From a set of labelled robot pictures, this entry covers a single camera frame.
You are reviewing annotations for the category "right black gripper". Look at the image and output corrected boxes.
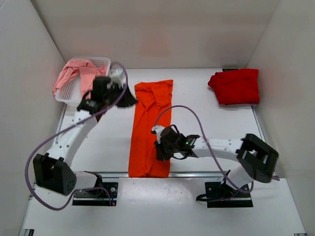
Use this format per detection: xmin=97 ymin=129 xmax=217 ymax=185
xmin=154 ymin=137 xmax=179 ymax=162

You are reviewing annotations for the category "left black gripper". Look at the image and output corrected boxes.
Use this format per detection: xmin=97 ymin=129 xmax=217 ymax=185
xmin=106 ymin=81 xmax=140 ymax=106

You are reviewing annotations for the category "orange t shirt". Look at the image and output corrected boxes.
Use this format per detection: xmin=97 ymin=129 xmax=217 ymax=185
xmin=128 ymin=79 xmax=175 ymax=178

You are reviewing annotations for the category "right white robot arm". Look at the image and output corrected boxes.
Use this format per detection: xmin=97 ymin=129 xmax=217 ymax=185
xmin=151 ymin=125 xmax=279 ymax=197

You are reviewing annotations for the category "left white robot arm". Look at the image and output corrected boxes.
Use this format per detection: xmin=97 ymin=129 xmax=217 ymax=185
xmin=32 ymin=74 xmax=137 ymax=196

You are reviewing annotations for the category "pink t shirt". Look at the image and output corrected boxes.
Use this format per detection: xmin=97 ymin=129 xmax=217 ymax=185
xmin=53 ymin=58 xmax=108 ymax=96

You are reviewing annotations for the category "white plastic basket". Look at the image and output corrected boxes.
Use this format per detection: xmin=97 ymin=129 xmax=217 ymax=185
xmin=53 ymin=57 xmax=111 ymax=107

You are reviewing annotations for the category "red folded t shirt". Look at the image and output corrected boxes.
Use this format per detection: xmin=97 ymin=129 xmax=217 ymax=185
xmin=208 ymin=68 xmax=260 ymax=105

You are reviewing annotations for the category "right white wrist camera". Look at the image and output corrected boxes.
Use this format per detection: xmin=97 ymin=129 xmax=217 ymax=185
xmin=151 ymin=125 xmax=165 ymax=144

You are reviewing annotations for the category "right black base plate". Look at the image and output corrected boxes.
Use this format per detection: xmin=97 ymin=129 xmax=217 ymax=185
xmin=195 ymin=177 xmax=253 ymax=208

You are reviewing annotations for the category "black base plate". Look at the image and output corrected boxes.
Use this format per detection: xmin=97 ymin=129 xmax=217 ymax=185
xmin=195 ymin=177 xmax=253 ymax=208
xmin=72 ymin=173 xmax=119 ymax=207

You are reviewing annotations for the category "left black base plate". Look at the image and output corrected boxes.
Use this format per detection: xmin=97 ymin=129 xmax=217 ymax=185
xmin=72 ymin=173 xmax=119 ymax=207

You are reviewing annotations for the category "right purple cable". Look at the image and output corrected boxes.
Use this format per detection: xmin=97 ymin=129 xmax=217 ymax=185
xmin=155 ymin=105 xmax=281 ymax=204

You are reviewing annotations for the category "purple cable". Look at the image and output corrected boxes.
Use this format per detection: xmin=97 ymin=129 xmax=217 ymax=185
xmin=155 ymin=105 xmax=281 ymax=204
xmin=24 ymin=61 xmax=128 ymax=211

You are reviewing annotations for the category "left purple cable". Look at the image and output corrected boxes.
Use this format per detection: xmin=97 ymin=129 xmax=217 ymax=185
xmin=24 ymin=61 xmax=128 ymax=211

